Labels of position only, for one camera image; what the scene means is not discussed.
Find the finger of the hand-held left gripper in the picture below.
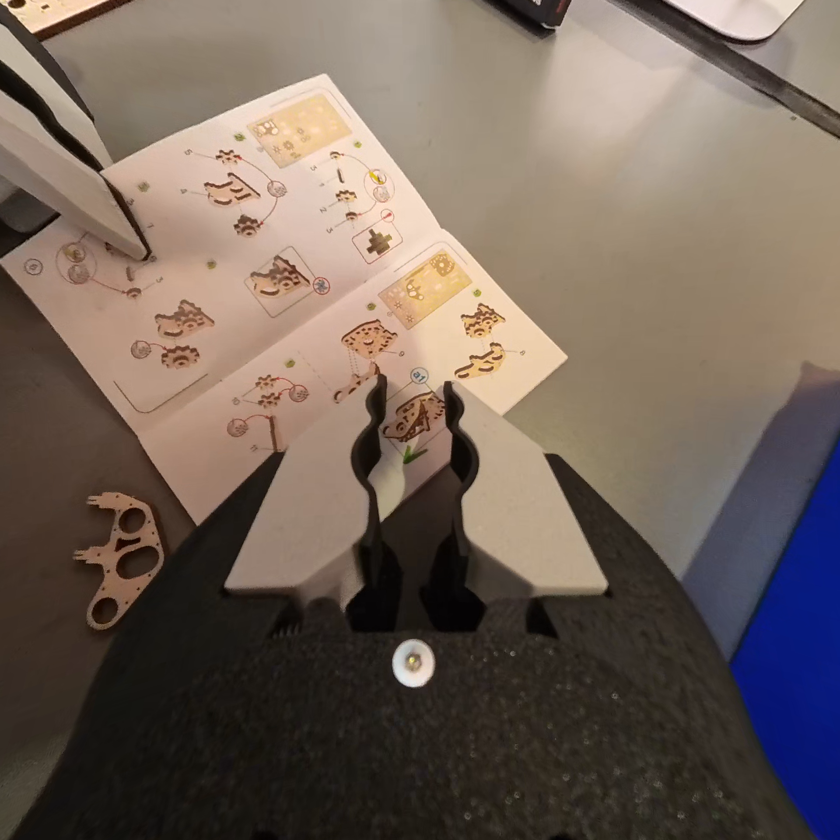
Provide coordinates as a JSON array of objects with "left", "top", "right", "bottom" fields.
[
  {"left": 0, "top": 88, "right": 153, "bottom": 262},
  {"left": 0, "top": 5, "right": 114, "bottom": 173}
]

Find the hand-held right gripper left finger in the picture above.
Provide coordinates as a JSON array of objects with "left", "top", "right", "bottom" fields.
[{"left": 225, "top": 374, "right": 403, "bottom": 634}]

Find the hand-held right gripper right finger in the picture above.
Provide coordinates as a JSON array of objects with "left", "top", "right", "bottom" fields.
[{"left": 420, "top": 379, "right": 610, "bottom": 634}]

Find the white instruction booklet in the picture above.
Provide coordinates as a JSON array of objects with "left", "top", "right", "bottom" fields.
[{"left": 0, "top": 73, "right": 568, "bottom": 526}]

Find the wooden parts sheet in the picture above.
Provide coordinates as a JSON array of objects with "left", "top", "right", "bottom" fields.
[{"left": 0, "top": 0, "right": 129, "bottom": 42}]

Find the wooden model part with holes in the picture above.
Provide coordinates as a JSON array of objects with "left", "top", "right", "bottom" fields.
[{"left": 72, "top": 492, "right": 166, "bottom": 632}]

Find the blue plastic bin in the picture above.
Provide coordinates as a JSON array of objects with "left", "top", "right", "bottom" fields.
[{"left": 728, "top": 438, "right": 840, "bottom": 840}]

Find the black box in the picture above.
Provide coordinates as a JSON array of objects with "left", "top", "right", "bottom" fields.
[{"left": 489, "top": 0, "right": 595, "bottom": 29}]

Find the white stand base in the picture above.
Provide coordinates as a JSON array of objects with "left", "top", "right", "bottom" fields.
[{"left": 659, "top": 0, "right": 808, "bottom": 44}]

